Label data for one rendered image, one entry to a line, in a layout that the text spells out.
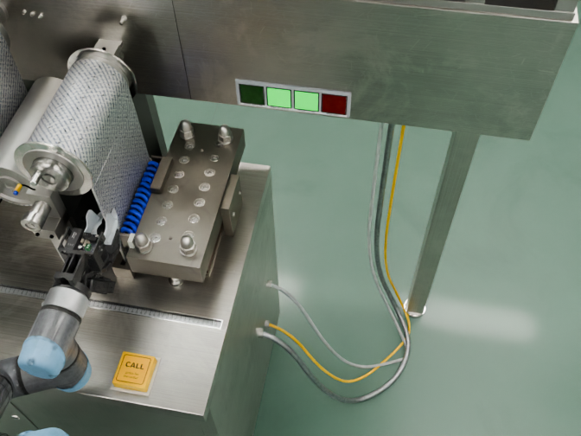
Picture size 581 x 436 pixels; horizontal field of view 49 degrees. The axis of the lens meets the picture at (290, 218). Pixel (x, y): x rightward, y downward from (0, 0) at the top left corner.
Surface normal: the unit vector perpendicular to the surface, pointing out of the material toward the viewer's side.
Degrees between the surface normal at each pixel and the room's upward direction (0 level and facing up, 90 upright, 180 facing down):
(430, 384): 0
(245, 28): 90
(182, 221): 0
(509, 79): 90
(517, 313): 0
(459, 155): 90
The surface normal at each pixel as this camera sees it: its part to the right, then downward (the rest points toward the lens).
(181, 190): -0.02, -0.58
